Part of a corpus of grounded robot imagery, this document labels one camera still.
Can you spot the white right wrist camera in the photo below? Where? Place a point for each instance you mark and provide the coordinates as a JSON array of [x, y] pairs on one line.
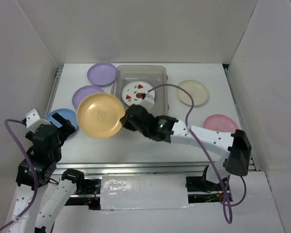
[[148, 101]]

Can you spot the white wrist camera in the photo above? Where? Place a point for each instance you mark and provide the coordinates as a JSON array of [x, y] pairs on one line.
[[148, 101], [34, 120]]

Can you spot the cream plastic plate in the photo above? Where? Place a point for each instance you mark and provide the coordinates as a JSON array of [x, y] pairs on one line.
[[197, 91]]

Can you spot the purple plate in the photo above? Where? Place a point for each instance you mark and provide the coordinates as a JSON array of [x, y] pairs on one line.
[[84, 92], [101, 74]]

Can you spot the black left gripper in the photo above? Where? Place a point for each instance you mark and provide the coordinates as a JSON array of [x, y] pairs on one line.
[[67, 128]]

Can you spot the white watermelon pattern plate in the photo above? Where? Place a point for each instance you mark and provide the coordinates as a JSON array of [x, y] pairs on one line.
[[132, 92]]

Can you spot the white glossy cover panel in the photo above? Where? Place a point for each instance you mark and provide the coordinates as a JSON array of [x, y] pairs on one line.
[[140, 192]]

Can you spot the aluminium rail frame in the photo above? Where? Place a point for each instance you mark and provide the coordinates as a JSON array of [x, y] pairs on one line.
[[130, 153]]

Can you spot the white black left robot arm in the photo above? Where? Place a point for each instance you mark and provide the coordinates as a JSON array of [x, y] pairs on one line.
[[34, 174]]

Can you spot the clear plastic bin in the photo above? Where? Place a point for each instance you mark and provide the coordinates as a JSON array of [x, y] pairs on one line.
[[154, 75]]

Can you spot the yellow plastic plate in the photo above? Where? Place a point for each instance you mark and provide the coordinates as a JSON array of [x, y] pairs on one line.
[[98, 115]]

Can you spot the purple plate far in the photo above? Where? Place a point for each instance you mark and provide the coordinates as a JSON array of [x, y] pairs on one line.
[[101, 74]]

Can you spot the pink plastic plate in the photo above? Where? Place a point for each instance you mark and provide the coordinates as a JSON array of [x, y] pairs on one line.
[[220, 123]]

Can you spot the blue plastic plate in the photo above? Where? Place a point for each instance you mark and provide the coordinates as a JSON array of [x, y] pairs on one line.
[[66, 114]]

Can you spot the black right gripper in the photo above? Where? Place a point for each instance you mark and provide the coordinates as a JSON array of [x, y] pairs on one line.
[[128, 124]]

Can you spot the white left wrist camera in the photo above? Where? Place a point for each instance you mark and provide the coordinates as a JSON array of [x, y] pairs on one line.
[[34, 120]]

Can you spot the purple plate near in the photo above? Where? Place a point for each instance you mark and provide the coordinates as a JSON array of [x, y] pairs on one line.
[[84, 92]]

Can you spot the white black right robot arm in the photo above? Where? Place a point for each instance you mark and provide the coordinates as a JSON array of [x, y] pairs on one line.
[[233, 148]]

